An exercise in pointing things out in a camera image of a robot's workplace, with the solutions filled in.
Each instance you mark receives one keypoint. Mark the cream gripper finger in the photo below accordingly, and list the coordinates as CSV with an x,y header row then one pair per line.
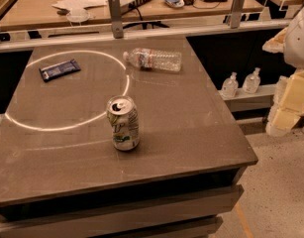
x,y
289,93
280,122

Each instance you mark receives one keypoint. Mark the green white 7up can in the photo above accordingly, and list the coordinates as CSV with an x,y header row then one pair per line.
x,y
122,114

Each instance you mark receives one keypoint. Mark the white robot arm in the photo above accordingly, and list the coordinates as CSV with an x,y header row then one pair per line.
x,y
290,42

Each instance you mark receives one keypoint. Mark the right sanitizer bottle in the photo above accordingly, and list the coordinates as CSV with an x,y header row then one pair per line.
x,y
252,81

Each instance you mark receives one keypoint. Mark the sanitizer bottle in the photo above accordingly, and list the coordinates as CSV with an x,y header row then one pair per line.
x,y
230,86
252,81

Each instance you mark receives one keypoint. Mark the left sanitizer bottle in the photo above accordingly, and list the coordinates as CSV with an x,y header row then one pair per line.
x,y
230,86

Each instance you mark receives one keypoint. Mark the clear plastic water bottle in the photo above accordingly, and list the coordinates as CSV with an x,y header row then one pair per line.
x,y
154,59

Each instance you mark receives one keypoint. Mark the blue white packet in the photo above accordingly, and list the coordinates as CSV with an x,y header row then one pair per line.
x,y
174,3

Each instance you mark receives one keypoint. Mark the white paper sheets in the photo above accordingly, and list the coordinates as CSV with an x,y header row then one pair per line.
x,y
71,4

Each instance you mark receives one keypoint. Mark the dark blue snack bar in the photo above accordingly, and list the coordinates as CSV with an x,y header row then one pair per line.
x,y
58,70

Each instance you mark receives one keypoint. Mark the grey cabinet with drawers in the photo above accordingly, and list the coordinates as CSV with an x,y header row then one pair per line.
x,y
174,208

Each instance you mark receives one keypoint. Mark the wooden back desk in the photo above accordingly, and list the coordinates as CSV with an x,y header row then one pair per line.
x,y
38,14

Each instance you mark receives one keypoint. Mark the right grey metal post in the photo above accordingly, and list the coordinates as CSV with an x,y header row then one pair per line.
x,y
236,13

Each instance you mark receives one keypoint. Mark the grey metal post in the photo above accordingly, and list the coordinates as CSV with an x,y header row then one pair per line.
x,y
116,19
236,13

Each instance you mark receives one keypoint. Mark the left grey metal post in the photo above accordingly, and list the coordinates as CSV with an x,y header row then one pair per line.
x,y
116,19

